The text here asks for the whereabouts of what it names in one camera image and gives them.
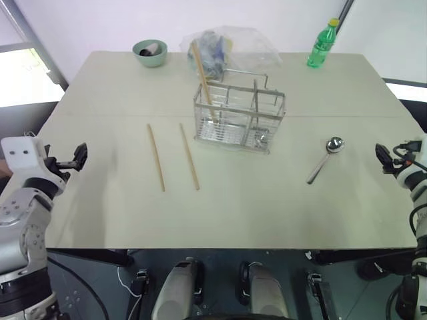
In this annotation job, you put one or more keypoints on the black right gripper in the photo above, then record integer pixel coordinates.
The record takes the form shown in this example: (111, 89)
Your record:
(400, 160)

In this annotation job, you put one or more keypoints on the silver metal spoon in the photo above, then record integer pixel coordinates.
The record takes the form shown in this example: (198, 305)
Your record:
(334, 145)

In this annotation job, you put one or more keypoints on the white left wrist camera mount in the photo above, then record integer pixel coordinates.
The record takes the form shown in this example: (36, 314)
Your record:
(20, 153)

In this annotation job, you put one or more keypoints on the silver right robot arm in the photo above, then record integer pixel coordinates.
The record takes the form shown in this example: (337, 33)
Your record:
(421, 200)

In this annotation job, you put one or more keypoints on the grey metal window frame post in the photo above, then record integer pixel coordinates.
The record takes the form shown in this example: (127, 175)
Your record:
(40, 46)

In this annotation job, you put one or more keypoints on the wooden chopstick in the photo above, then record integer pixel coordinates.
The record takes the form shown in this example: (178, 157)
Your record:
(156, 158)
(189, 156)
(200, 70)

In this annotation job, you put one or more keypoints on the grey rounded leg cover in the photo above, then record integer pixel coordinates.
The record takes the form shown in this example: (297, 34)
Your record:
(267, 290)
(177, 286)

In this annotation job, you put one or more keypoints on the black clamp bracket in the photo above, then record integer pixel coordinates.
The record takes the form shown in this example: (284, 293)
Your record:
(141, 283)
(317, 286)

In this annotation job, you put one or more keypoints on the grey rounded right leg cover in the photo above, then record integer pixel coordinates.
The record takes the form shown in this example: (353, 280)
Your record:
(267, 290)

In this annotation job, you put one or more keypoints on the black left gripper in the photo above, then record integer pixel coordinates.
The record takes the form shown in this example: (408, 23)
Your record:
(56, 164)

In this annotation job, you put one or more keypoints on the clear plastic bag with contents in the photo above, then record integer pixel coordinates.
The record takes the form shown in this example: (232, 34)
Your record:
(253, 46)

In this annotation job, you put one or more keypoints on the dark slanted post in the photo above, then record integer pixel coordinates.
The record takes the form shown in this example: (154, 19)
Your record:
(345, 13)

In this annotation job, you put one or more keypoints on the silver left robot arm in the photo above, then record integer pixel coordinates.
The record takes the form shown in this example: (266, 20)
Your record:
(13, 206)

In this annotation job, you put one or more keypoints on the grey rounded left leg cover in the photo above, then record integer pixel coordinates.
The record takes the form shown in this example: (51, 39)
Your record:
(177, 286)

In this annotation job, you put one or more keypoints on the green ceramic bowl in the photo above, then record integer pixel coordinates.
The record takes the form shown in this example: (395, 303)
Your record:
(150, 60)

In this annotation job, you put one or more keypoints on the black and white small cup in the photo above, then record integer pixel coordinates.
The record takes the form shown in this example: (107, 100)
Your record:
(150, 49)

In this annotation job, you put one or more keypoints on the green plastic bottle yellow cap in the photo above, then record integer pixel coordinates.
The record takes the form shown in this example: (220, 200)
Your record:
(319, 50)

